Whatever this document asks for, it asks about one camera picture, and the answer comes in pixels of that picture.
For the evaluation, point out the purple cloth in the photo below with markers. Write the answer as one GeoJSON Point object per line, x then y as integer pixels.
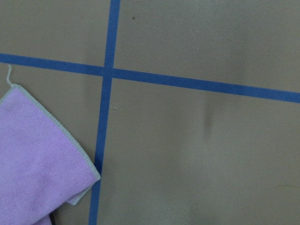
{"type": "Point", "coordinates": [42, 166]}

